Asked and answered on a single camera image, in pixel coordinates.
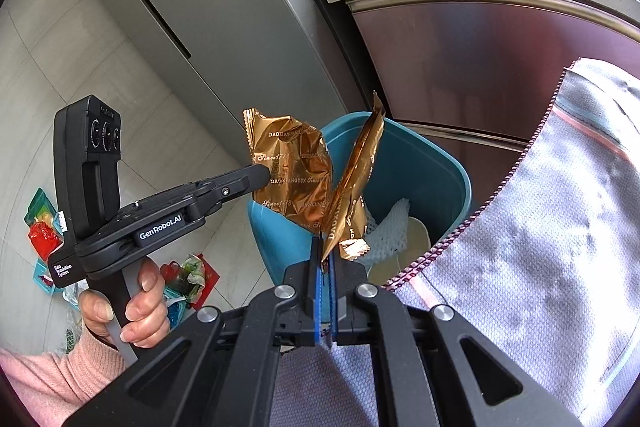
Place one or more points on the grey plaid cloth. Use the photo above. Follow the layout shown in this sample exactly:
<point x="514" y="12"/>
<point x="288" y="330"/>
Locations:
<point x="525" y="257"/>

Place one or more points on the teal packet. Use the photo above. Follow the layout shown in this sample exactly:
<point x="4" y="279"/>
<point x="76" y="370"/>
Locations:
<point x="46" y="274"/>

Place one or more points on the blue plastic trash bin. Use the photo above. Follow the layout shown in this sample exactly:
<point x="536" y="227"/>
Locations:
<point x="420" y="167"/>

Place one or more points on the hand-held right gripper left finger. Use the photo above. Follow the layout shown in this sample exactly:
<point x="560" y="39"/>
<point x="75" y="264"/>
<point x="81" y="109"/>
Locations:
<point x="316" y="297"/>

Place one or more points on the red and green crumpled wrapper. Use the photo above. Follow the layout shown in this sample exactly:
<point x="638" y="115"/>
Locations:
<point x="187" y="277"/>

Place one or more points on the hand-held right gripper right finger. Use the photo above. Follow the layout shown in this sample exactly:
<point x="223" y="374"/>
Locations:
<point x="334" y="307"/>

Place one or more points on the silver refrigerator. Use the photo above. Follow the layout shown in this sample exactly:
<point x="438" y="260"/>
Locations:
<point x="200" y="7"/>

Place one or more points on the person's left forearm pink sleeve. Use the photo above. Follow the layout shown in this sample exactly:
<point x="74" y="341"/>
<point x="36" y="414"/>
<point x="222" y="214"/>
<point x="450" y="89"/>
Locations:
<point x="55" y="382"/>

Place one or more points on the white foam fruit net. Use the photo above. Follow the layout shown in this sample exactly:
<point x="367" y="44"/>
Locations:
<point x="390" y="227"/>

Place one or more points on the person's left hand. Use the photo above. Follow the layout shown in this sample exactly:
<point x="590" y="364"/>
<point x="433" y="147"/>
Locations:
<point x="147" y="302"/>

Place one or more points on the purple kitchen cabinet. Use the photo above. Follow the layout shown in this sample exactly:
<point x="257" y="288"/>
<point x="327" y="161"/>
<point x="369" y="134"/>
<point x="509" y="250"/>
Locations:
<point x="475" y="67"/>

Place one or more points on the red and green packet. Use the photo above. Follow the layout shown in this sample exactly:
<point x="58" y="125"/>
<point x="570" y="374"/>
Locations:
<point x="44" y="227"/>

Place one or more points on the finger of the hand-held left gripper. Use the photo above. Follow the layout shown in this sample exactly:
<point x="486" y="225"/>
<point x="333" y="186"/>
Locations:
<point x="235" y="187"/>

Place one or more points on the gold foil snack wrapper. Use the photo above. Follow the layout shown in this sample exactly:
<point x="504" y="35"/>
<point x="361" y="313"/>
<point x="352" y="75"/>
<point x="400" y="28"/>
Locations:
<point x="290" y="157"/>
<point x="360" y="157"/>

